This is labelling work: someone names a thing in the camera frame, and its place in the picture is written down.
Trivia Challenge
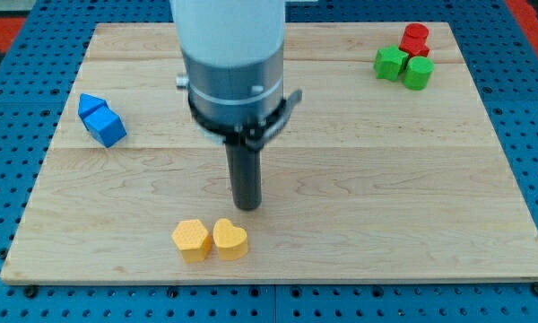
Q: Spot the black clamp ring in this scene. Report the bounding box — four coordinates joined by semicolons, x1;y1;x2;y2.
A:
187;88;304;153

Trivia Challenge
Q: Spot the red cylinder block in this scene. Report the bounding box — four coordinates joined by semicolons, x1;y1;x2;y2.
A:
402;22;430;43

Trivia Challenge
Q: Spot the yellow hexagon block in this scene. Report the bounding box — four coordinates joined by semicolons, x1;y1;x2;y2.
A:
171;219;213;263

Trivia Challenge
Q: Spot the green star block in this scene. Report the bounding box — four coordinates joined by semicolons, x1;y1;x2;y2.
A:
374;45;409;82

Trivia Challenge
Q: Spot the blue cube block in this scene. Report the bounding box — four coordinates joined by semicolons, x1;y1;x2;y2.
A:
84;107;127;148

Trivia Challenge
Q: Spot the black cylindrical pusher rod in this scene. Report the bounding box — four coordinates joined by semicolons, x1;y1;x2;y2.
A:
225;144;262;211

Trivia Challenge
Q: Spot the yellow heart block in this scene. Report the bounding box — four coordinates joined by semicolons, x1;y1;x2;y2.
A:
213;218;248;261

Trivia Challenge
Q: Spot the blue triangle block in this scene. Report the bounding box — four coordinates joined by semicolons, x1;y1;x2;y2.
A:
77;93;108;129

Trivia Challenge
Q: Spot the red star block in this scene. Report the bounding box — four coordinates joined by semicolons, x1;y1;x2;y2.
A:
399;38;430;57

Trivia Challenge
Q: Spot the wooden board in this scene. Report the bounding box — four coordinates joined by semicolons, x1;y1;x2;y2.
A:
1;22;538;285

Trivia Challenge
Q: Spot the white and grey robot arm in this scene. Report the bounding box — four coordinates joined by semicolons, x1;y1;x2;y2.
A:
170;0;285;137

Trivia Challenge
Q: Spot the green cylinder block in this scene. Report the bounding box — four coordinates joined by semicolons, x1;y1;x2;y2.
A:
403;57;435;91

